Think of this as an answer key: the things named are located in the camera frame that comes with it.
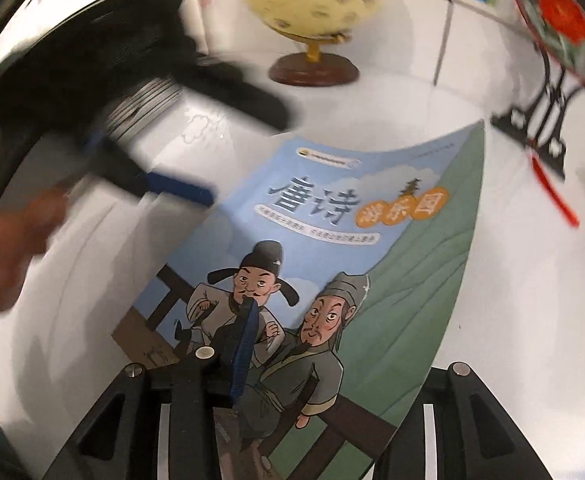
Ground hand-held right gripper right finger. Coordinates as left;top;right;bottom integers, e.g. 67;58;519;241
373;361;539;480

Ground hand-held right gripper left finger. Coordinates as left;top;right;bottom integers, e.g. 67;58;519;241
42;299;262;480

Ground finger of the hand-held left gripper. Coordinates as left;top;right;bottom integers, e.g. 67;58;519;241
171;56;294;134
85;131;216;207

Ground stack of thin books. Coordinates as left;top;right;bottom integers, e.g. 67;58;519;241
100;79;183;147

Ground light blue poets book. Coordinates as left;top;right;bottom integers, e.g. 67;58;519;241
111;119;486;480

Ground person's left hand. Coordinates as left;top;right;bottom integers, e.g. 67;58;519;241
0;185;70;333

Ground black fan stand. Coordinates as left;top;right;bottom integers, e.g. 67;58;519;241
490;52;585;181

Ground round embroidered fan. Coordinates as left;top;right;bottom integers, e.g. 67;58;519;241
510;0;585;88

